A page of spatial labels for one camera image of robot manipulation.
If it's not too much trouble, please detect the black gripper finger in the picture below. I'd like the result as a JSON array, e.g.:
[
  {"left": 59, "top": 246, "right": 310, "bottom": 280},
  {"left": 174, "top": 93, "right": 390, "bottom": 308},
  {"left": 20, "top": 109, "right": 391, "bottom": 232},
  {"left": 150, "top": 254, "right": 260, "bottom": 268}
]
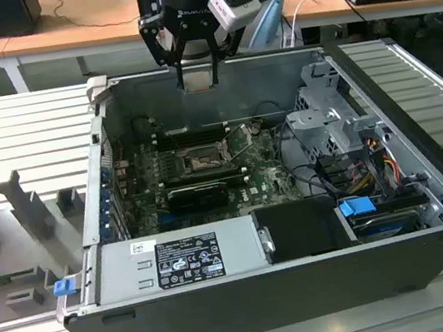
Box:
[
  {"left": 137, "top": 10, "right": 193, "bottom": 98},
  {"left": 202, "top": 22, "right": 255, "bottom": 89}
]

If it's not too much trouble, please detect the silver CPU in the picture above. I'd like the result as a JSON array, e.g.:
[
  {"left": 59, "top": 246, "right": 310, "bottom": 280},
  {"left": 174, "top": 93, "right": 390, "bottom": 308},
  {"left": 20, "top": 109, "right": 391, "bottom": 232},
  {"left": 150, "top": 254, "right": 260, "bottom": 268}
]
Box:
[{"left": 180, "top": 67, "right": 220, "bottom": 96}]

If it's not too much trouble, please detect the metal socket cover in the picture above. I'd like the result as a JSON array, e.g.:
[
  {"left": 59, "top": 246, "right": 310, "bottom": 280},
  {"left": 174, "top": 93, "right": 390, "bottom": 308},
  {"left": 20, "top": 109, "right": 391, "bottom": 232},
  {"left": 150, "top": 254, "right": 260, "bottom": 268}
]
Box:
[{"left": 222, "top": 120, "right": 262, "bottom": 162}]

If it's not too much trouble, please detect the black RAM slot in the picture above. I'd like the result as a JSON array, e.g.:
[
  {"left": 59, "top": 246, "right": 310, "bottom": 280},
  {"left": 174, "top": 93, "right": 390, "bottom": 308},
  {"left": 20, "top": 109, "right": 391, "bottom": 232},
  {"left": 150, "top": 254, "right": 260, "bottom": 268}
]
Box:
[
  {"left": 152, "top": 121, "right": 228, "bottom": 140},
  {"left": 154, "top": 131, "right": 229, "bottom": 150},
  {"left": 159, "top": 162, "right": 241, "bottom": 186},
  {"left": 156, "top": 136, "right": 229, "bottom": 154},
  {"left": 152, "top": 126, "right": 229, "bottom": 145}
]

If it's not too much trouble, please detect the CPU socket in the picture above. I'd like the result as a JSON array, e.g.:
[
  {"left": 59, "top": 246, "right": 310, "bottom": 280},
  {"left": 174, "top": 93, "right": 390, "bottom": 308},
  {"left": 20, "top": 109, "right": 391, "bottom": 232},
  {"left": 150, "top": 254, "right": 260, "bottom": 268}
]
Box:
[{"left": 177, "top": 140, "right": 232, "bottom": 178}]

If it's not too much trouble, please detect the pale blue teach pendant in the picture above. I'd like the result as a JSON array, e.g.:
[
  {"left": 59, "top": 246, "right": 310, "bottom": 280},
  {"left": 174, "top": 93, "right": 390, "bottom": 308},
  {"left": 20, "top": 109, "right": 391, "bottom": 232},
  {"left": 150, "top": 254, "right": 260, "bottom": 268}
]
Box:
[{"left": 236, "top": 0, "right": 292, "bottom": 56}]

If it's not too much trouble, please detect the grey case latch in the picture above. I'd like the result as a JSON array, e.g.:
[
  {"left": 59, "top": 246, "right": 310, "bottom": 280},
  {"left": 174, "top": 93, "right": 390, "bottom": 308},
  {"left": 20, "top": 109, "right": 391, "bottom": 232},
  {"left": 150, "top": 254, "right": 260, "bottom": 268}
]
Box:
[{"left": 84, "top": 74, "right": 114, "bottom": 108}]

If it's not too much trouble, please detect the metal drive cage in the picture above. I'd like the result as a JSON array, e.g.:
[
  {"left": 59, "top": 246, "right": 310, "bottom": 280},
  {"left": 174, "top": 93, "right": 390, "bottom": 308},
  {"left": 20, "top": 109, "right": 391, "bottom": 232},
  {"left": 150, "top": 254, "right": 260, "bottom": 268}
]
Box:
[{"left": 276, "top": 50, "right": 396, "bottom": 172}]

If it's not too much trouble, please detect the green motherboard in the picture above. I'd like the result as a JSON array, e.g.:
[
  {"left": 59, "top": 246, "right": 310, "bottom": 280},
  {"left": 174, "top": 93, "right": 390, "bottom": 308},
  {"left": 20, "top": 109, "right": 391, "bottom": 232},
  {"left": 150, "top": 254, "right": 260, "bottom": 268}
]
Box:
[{"left": 105, "top": 110, "right": 312, "bottom": 241}]

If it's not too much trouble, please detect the black graphics card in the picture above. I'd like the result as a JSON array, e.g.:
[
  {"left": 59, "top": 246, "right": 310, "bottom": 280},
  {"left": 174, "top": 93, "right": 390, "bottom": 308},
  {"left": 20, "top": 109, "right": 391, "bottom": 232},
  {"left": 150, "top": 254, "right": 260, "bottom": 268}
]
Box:
[{"left": 165, "top": 180, "right": 232, "bottom": 217}]

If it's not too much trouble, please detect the black plastic shroud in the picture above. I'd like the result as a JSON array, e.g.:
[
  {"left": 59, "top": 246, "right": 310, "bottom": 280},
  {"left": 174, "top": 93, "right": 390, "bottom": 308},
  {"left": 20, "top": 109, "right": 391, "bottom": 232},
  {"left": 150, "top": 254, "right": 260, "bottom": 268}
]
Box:
[{"left": 248, "top": 191, "right": 365, "bottom": 266}]

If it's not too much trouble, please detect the grey parts rack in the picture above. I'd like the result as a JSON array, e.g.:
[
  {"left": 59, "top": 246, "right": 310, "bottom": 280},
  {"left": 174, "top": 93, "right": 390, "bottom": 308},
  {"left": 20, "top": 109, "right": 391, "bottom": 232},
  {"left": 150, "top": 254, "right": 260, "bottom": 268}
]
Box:
[{"left": 0, "top": 159, "right": 102, "bottom": 326}]

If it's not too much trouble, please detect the blue disk carrier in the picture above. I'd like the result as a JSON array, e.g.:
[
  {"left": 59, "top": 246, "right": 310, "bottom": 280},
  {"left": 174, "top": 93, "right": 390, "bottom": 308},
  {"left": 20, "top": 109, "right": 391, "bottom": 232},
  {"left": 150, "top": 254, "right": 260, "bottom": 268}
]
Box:
[{"left": 336, "top": 196, "right": 379, "bottom": 232}]

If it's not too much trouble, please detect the grey power supply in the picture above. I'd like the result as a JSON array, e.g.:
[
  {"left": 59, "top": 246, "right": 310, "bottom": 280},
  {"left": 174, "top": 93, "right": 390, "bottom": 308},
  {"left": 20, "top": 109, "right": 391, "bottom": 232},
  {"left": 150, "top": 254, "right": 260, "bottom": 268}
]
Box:
[{"left": 85, "top": 212, "right": 272, "bottom": 310}]

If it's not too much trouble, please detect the hard disk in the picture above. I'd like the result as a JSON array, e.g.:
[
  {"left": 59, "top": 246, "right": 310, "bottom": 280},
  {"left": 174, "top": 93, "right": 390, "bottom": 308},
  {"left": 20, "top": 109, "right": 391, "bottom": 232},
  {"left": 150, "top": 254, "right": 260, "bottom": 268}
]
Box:
[{"left": 350, "top": 206, "right": 422, "bottom": 244}]

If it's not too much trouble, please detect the blue case latch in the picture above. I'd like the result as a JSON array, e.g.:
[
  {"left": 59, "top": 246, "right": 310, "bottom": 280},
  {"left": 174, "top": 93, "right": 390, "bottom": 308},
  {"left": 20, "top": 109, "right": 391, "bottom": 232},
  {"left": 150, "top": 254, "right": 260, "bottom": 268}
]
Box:
[{"left": 52, "top": 277, "right": 77, "bottom": 298}]

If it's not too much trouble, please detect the black open PC case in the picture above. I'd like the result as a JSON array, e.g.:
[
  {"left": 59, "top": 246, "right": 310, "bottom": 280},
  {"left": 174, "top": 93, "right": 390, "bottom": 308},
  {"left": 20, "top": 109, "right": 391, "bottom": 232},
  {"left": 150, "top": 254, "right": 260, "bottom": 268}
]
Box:
[{"left": 22, "top": 23, "right": 443, "bottom": 332}]

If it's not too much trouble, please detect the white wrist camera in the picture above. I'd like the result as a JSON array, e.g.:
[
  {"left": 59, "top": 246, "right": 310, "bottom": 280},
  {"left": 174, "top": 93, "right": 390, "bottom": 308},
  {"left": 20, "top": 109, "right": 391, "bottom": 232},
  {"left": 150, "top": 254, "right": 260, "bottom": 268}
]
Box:
[{"left": 207, "top": 0, "right": 267, "bottom": 33}]

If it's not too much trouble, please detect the white cable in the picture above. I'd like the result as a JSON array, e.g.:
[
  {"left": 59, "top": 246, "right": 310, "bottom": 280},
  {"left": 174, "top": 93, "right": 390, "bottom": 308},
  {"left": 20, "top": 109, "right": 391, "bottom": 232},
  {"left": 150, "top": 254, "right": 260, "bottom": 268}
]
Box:
[{"left": 274, "top": 0, "right": 323, "bottom": 48}]

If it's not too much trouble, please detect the orange yellow wire bundle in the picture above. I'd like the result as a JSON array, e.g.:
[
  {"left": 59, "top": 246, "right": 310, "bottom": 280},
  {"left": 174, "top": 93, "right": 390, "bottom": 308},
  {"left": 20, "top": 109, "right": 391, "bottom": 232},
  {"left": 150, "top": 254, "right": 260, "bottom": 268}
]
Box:
[{"left": 346, "top": 154, "right": 404, "bottom": 196}]

